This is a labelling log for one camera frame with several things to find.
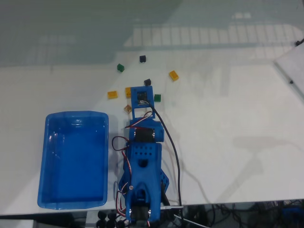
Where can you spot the tan lego brick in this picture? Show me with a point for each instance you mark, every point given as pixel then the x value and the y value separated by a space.
pixel 127 108

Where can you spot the green lego brick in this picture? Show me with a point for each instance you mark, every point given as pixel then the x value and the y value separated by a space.
pixel 120 67
pixel 157 97

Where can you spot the yellow lego brick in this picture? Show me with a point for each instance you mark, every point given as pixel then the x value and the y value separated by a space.
pixel 112 94
pixel 128 92
pixel 174 75

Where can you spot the black lego brick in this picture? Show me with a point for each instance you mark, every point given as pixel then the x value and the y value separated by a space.
pixel 142 59
pixel 147 82

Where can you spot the blue plastic bin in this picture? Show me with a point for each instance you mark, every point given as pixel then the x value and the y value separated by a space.
pixel 71 185

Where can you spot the black clamp knob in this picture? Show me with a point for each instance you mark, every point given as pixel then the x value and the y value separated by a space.
pixel 111 216
pixel 101 215

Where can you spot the black clip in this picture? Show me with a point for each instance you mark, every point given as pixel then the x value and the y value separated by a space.
pixel 298 43
pixel 291 82

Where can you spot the white board panel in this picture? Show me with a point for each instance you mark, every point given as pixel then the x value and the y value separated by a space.
pixel 294 64

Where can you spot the blue object under table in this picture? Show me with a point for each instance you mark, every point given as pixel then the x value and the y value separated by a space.
pixel 293 211

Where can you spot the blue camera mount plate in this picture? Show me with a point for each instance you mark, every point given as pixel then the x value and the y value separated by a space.
pixel 133 99

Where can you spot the black camera module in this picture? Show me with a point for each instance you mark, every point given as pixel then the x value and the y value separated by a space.
pixel 142 96

